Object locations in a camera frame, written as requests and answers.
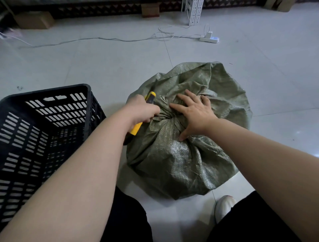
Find green woven sack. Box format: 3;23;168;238
126;61;253;200

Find person's right forearm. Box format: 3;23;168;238
204;118;319;242

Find white power strip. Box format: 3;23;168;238
199;36;220;44

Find person's right hand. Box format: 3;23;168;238
169;89;219;142

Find black plastic crate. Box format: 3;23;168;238
0;83;106;231

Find yellow black utility knife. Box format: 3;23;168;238
124;91;157;145

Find small brown cardboard carton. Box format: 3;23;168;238
141;3;160;18

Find person's left forearm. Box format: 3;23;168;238
0;117;135;242

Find large tan cardboard carton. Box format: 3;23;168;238
14;11;55;30

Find white power cable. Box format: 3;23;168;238
0;24;211;48

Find white metal shelf rack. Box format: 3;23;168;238
181;0;204;26

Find person's left hand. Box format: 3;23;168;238
124;94;161;133

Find black trousers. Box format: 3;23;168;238
100;186;302;242

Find white right shoe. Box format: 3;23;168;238
215;195;238;224

